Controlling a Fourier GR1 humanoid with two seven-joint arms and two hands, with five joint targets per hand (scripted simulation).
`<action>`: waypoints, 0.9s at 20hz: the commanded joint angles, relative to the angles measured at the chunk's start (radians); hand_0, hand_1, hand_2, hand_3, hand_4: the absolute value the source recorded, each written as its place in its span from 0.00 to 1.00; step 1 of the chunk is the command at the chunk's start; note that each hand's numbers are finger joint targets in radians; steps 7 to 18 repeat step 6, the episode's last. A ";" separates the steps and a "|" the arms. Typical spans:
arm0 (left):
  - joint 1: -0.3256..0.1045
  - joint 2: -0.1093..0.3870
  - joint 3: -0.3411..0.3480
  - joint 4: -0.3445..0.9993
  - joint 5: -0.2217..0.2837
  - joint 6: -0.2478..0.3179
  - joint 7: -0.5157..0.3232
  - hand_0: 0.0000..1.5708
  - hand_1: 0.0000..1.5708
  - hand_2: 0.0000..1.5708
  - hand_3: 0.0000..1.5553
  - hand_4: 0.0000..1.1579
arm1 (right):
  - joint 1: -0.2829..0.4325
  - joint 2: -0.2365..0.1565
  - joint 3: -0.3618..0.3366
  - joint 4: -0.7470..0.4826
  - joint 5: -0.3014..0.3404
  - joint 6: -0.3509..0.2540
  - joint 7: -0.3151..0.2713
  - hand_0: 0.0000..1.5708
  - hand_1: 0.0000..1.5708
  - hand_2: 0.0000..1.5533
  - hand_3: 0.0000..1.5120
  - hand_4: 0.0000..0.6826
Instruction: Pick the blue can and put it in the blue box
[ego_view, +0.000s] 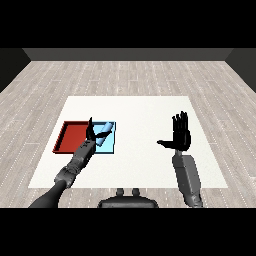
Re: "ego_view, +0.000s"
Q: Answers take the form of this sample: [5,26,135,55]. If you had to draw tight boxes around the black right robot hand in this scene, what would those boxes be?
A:
[156,110,192,151]

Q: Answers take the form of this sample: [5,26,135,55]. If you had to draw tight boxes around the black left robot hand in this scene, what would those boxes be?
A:
[85,116,113,142]

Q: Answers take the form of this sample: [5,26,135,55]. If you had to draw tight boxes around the small blue can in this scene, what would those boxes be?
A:
[96,121,114,147]

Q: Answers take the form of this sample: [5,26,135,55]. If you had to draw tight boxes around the shallow light blue open box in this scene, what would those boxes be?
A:
[91,120,117,155]

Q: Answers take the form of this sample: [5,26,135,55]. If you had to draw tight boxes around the shallow red open box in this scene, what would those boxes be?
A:
[52,120,91,155]

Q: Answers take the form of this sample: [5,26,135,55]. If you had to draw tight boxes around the dark grey robot body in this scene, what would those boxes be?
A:
[97,188,160,209]

